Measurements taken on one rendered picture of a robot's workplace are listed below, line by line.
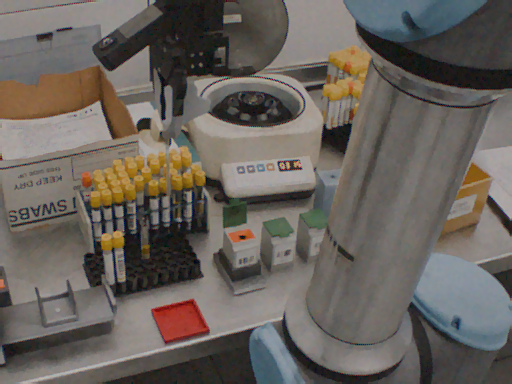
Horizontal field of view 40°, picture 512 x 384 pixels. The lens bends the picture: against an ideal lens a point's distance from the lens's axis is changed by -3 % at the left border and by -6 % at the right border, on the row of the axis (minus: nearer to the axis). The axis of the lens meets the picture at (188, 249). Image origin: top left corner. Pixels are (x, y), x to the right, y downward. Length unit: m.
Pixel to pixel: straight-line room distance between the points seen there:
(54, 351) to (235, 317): 0.27
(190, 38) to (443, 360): 0.48
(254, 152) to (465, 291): 0.65
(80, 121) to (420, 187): 1.01
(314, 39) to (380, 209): 1.20
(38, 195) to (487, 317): 0.77
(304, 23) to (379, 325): 1.14
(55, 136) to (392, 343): 0.91
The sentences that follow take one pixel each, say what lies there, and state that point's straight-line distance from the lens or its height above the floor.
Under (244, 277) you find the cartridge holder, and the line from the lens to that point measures 1.11.
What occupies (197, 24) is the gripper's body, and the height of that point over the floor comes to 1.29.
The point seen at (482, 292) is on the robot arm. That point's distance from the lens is 0.73.
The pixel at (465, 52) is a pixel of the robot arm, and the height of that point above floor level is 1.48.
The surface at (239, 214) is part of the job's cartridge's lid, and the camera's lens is 1.10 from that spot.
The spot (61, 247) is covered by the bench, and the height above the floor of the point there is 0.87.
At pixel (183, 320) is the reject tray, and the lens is 1.06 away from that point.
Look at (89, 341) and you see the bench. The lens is 1.04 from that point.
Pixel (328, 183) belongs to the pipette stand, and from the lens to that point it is 1.18.
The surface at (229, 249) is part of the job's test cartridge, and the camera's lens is 1.09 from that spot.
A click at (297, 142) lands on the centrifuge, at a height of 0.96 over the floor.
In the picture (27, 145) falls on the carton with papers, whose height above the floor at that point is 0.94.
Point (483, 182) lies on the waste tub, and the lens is 1.27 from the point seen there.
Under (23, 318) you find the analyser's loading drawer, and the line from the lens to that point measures 1.03.
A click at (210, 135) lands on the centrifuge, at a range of 1.26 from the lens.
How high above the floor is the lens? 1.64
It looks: 40 degrees down
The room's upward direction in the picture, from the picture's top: straight up
